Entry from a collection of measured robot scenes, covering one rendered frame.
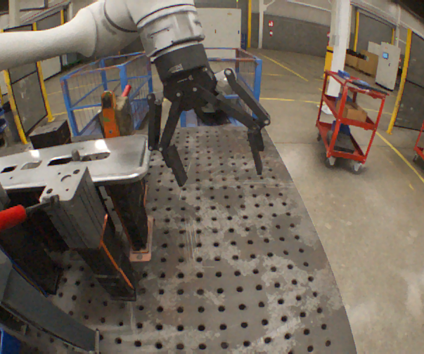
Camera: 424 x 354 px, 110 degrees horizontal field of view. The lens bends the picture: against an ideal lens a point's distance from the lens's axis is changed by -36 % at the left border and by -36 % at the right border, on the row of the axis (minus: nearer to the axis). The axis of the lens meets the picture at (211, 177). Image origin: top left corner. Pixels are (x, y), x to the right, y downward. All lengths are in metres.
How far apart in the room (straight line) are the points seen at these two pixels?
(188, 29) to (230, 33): 7.99
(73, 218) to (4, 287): 0.16
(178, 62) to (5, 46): 0.24
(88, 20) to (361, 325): 1.71
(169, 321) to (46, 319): 0.30
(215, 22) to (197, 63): 7.93
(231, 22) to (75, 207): 8.13
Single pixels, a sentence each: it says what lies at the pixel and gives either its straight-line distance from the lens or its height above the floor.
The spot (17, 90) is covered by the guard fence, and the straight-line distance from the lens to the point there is 4.00.
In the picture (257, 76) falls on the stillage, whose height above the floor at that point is 0.78.
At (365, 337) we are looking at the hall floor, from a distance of 1.54.
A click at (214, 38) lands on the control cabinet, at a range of 8.24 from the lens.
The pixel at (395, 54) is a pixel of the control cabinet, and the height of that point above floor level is 1.65.
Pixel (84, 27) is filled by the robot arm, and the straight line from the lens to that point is 0.42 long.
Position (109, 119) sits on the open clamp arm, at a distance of 0.62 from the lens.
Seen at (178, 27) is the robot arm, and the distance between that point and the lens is 0.30.
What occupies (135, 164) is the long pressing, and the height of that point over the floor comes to 1.00.
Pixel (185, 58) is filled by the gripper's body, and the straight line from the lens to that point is 0.30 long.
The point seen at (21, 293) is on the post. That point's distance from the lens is 0.38.
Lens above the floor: 1.25
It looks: 38 degrees down
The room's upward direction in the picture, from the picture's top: straight up
